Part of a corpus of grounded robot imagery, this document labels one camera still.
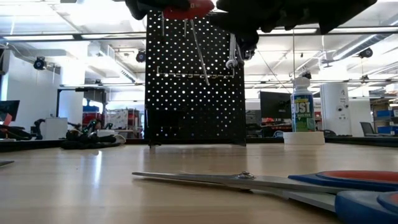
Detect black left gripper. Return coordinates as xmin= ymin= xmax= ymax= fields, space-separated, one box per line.
xmin=124 ymin=0 xmax=191 ymax=21

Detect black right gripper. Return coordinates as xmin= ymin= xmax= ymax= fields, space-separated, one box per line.
xmin=208 ymin=0 xmax=321 ymax=61

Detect silver combination wrench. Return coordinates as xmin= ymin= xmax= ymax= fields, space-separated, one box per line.
xmin=226 ymin=33 xmax=239 ymax=70

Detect small red-handled screwdriver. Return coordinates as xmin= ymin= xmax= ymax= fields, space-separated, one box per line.
xmin=161 ymin=0 xmax=215 ymax=86

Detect black perforated pegboard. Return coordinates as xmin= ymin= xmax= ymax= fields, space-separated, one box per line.
xmin=144 ymin=11 xmax=247 ymax=147

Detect black desktop monitor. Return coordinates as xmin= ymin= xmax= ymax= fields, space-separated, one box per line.
xmin=260 ymin=91 xmax=292 ymax=119

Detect dust remover spray can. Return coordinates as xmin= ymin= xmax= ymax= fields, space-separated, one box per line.
xmin=290 ymin=71 xmax=317 ymax=133

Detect black parts bin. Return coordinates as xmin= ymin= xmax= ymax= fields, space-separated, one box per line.
xmin=148 ymin=109 xmax=187 ymax=143

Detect white tape roll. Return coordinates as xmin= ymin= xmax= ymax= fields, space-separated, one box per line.
xmin=282 ymin=131 xmax=326 ymax=146

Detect white pillar cabinet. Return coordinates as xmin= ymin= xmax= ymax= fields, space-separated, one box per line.
xmin=320 ymin=82 xmax=352 ymax=136

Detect blue and red scissors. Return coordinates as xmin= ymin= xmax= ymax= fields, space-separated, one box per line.
xmin=132 ymin=170 xmax=398 ymax=224

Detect dark office chair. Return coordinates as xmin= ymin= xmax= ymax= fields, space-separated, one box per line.
xmin=359 ymin=121 xmax=379 ymax=137

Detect white box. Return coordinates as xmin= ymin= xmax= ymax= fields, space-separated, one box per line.
xmin=40 ymin=117 xmax=68 ymax=140

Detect blue storage bin shelf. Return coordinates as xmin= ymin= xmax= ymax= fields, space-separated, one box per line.
xmin=371 ymin=99 xmax=398 ymax=136

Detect silver pegboard rail holder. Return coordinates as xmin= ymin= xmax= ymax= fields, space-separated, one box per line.
xmin=156 ymin=65 xmax=236 ymax=78

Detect black aluminium table frame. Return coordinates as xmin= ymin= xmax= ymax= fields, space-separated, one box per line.
xmin=0 ymin=136 xmax=398 ymax=149

